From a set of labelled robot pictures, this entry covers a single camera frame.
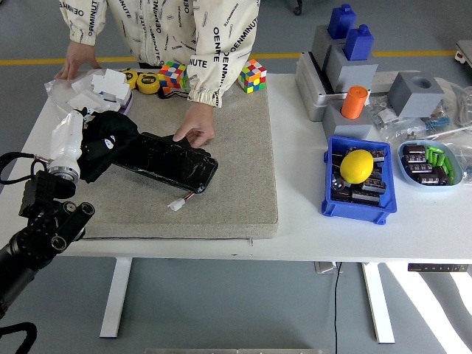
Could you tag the clear plastic bag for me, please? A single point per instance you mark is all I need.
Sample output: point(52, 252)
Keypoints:
point(405, 132)
point(55, 92)
point(462, 155)

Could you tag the clear bag of resistors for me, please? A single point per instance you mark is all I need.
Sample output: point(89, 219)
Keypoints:
point(437, 121)

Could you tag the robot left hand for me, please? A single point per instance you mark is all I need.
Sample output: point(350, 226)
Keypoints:
point(68, 144)

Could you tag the grey under-desk bracket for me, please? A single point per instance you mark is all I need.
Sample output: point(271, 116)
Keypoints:
point(324, 267)

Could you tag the person's right forearm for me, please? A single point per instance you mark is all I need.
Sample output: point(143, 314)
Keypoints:
point(83, 22)

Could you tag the person's left forearm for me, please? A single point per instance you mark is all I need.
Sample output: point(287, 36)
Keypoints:
point(217, 66)

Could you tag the light blue bowl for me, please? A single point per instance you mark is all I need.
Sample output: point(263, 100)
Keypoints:
point(405, 177)

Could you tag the grey holder block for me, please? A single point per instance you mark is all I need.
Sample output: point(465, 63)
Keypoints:
point(352, 75)
point(346, 127)
point(321, 44)

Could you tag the black glossy panel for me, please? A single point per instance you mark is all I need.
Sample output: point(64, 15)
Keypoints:
point(166, 162)

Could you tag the black cylindrical capacitor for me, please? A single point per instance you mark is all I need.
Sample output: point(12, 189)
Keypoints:
point(374, 186)
point(365, 198)
point(427, 179)
point(338, 183)
point(418, 169)
point(337, 159)
point(378, 155)
point(413, 149)
point(440, 174)
point(414, 159)

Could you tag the black desk control panel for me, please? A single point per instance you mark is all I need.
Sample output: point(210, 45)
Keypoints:
point(437, 267)

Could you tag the white cardboard pieces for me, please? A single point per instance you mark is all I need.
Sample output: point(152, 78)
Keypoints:
point(108, 83)

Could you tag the orange cylinder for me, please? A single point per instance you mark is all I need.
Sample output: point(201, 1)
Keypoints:
point(354, 103)

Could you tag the person's left hand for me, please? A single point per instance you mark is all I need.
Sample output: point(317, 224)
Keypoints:
point(199, 123)

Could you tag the yellow tape measure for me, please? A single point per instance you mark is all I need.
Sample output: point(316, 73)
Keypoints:
point(147, 83)
point(130, 77)

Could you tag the black rag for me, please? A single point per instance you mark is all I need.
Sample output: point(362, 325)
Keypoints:
point(110, 123)

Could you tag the person's right hand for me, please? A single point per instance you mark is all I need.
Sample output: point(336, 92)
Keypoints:
point(79, 59)

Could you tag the grey cart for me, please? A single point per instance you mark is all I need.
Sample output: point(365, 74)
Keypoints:
point(464, 51)

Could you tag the white table leg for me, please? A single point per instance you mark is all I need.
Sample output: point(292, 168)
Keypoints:
point(114, 298)
point(378, 302)

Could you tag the purple bowl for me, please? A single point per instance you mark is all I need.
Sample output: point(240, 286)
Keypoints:
point(127, 105)

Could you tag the grey block with round hole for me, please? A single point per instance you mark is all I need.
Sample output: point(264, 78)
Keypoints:
point(413, 99)

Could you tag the white flat switch box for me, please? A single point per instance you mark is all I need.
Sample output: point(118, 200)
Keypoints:
point(85, 99)

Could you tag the puzzle cube with white squares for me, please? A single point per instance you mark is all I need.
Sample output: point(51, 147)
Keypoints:
point(252, 75)

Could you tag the yellow lemon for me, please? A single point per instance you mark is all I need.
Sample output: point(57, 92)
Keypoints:
point(355, 166)

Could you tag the person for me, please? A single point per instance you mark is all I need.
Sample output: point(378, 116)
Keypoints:
point(166, 29)

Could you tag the blue bottle-shaped block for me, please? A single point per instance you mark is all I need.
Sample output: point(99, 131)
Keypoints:
point(341, 22)
point(358, 42)

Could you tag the light grey case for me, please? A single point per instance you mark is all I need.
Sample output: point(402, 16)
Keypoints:
point(309, 92)

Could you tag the blue plastic bin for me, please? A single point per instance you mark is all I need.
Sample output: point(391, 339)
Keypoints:
point(354, 214)

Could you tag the black chair wheel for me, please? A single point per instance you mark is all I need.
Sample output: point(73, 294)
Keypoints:
point(297, 7)

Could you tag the clear bag of metal parts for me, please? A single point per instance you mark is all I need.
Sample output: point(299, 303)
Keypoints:
point(381, 114)

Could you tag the green battery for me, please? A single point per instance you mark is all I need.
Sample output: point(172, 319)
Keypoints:
point(429, 154)
point(437, 158)
point(442, 161)
point(448, 169)

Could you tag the multicolour puzzle cube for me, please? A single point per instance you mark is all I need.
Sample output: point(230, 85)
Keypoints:
point(171, 75)

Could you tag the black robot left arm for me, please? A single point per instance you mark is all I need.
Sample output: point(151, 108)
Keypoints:
point(44, 228)

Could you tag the grey-brown mat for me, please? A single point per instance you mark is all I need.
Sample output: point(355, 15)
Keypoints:
point(228, 177)

